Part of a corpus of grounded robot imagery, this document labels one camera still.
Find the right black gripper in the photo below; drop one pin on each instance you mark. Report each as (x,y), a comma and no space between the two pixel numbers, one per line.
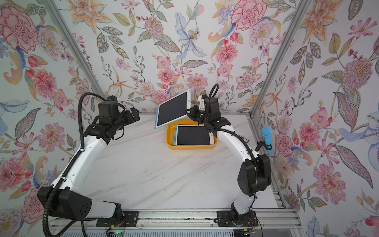
(195,110)

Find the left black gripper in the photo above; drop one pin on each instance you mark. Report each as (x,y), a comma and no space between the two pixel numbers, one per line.
(130,118)

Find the blue-edged writing tablet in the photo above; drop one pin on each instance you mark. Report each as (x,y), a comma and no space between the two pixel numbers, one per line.
(192,135)
(173,109)

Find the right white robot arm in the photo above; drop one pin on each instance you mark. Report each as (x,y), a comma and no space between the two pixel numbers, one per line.
(255,170)

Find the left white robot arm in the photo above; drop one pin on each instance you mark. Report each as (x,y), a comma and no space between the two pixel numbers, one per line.
(64,198)

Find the blue microphone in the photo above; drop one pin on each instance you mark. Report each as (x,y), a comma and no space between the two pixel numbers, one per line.
(266,134)

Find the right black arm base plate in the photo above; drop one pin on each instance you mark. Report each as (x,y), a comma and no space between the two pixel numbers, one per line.
(231,218)

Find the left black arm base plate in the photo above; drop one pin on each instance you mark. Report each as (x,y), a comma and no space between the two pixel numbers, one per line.
(123,219)

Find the aluminium front rail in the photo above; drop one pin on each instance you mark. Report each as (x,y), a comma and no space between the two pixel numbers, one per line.
(271,218)

